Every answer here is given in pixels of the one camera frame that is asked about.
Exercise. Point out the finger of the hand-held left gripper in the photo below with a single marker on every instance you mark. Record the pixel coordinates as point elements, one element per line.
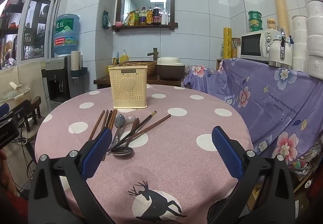
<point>3,110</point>

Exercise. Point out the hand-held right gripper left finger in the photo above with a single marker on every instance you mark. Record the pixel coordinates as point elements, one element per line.
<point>97,153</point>

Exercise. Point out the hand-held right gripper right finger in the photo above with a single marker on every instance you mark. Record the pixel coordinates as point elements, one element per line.
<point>227,153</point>

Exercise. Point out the shiny metal spoon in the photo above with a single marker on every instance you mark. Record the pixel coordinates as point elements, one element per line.
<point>122,151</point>
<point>119,120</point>

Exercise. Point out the brown wooden chopstick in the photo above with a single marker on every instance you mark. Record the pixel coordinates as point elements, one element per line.
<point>105,119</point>
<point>114,116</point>
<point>110,118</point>
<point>97,124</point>

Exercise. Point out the pale metal spoon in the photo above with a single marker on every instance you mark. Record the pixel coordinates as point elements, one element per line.
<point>130,118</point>

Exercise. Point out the dark wooden spoon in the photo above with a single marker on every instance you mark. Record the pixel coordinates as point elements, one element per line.
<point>135,123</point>

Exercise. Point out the dark chopstick with gold tip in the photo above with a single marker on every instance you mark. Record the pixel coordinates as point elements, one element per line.
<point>147,118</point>

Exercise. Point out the long dark brown chopstick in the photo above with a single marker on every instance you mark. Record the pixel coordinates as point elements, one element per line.
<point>159,121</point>

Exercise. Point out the cream plastic utensil holder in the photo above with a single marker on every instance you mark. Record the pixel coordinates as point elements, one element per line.
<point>128,87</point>

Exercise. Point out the beige lidded pot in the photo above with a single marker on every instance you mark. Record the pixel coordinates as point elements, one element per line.
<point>15,95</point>

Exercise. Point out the dark wooden stool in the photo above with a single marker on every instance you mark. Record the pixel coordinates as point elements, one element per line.
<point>32,103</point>

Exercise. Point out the grey water dispenser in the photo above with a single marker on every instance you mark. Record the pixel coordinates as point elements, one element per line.
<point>56,87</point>

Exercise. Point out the pink polka dot tablecloth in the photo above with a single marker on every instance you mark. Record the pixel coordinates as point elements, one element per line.
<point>176,125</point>

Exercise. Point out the purple floral cloth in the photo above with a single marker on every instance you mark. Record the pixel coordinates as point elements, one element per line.
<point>265,103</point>

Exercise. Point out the dark wooden counter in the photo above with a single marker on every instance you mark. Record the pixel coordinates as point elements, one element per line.
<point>101,80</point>

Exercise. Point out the pile of colourful packets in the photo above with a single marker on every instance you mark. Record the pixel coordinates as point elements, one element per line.
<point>307,161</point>

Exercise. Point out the blue cup holder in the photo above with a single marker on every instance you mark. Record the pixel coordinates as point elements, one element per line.
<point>83,71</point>

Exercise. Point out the paper cup tube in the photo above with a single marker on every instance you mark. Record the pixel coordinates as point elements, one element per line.
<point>75,62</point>

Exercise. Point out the white framed window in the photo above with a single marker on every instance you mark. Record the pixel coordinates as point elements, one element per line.
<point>32,24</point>

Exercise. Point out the blue water bottle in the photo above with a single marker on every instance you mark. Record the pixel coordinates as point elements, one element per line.
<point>66,37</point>

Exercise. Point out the yellow soap dispenser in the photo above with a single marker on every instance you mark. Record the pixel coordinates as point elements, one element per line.
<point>124,58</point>

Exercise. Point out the brown appliance white lid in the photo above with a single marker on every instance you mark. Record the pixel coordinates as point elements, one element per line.
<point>170,71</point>

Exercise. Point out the woven brown basin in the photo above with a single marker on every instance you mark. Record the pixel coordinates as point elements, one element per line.
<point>151,68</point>

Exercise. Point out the glass jar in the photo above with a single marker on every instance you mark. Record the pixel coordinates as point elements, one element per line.
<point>236,50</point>

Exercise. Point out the yellow patterned roll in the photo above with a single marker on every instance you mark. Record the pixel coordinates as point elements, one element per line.
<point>227,42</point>

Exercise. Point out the white microwave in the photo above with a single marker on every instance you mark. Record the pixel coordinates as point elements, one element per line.
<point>252,43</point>

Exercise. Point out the bronze faucet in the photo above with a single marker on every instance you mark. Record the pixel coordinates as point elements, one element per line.
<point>155,55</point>

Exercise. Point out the white electric kettle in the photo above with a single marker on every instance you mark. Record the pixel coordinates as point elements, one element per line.
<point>276,50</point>

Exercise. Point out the small red bowl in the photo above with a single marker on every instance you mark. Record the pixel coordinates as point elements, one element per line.
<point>118,23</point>

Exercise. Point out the green hanging packet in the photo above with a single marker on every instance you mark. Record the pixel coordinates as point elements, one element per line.
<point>105,21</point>

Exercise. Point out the clear jar yellow contents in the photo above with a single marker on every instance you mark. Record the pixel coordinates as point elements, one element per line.
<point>271,24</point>

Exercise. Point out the yellow seasoning packet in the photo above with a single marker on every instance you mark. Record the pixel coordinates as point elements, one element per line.
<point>130,19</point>

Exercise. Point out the yellow oil bottle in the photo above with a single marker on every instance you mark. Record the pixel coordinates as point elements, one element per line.
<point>137,18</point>

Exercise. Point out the purple label sauce bottle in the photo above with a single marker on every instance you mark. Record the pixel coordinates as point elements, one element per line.
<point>143,17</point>

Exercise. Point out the yellow label sauce bottle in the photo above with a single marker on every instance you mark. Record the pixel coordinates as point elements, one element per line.
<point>149,16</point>

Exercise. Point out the white plastic bottle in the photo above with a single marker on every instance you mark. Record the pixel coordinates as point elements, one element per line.
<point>165,17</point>

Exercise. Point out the dark soy sauce bottle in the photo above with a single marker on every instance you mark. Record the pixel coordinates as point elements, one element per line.
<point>156,16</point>

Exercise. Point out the tall stack of white bowls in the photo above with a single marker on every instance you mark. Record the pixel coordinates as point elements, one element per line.
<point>314,24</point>

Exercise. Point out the stack of yellow paper cups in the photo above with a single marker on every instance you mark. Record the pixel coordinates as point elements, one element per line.
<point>278,4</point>

